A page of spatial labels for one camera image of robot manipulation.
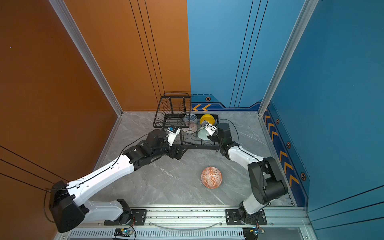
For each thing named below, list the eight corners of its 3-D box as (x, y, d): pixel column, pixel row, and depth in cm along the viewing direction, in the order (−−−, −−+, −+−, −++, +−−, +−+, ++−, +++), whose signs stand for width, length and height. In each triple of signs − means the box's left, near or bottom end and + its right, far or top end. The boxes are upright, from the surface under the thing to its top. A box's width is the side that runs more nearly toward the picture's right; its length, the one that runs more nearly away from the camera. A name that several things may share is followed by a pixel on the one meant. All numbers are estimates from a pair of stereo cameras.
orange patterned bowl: (201, 189, 84) (201, 185, 78) (201, 171, 90) (201, 166, 85) (221, 189, 84) (223, 185, 78) (219, 171, 90) (220, 166, 85)
